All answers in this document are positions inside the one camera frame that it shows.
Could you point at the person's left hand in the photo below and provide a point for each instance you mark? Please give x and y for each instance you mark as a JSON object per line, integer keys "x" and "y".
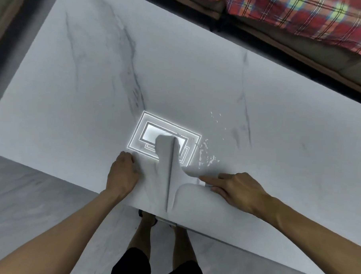
{"x": 122, "y": 176}

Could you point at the person's right hand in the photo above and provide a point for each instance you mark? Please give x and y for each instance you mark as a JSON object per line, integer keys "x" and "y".
{"x": 240, "y": 192}

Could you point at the person's left fingers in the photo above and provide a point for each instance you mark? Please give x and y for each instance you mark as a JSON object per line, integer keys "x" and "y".
{"x": 131, "y": 163}

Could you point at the person's right thumb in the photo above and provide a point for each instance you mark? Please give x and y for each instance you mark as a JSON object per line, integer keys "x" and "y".
{"x": 218, "y": 191}

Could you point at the white cleaning cloth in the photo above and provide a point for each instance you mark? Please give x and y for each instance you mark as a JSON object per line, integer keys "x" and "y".
{"x": 164, "y": 173}

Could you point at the person's right forearm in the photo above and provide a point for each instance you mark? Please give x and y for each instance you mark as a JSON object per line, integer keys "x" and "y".
{"x": 319, "y": 229}

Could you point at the person's left forearm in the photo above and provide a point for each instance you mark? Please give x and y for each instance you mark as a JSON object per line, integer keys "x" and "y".
{"x": 53, "y": 234}

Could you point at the spilled water droplets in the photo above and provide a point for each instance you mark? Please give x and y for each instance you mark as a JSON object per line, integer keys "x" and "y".
{"x": 208, "y": 153}

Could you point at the black sandal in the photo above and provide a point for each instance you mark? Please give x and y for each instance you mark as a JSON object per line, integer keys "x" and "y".
{"x": 141, "y": 213}

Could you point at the person's right leg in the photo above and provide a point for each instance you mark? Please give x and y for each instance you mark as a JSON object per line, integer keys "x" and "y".
{"x": 184, "y": 246}

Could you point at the person's leg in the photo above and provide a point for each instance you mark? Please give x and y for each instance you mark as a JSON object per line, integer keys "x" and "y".
{"x": 184, "y": 246}
{"x": 142, "y": 235}

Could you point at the person's left leg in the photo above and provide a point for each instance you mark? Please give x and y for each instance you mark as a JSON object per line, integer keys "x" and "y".
{"x": 142, "y": 235}

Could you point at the person's black shorts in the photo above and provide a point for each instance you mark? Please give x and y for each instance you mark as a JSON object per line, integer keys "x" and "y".
{"x": 133, "y": 266}

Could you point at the brown wooden sofa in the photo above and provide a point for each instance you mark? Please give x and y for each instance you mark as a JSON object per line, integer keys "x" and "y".
{"x": 292, "y": 47}

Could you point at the red plaid blanket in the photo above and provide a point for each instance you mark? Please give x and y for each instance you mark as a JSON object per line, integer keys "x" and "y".
{"x": 305, "y": 18}

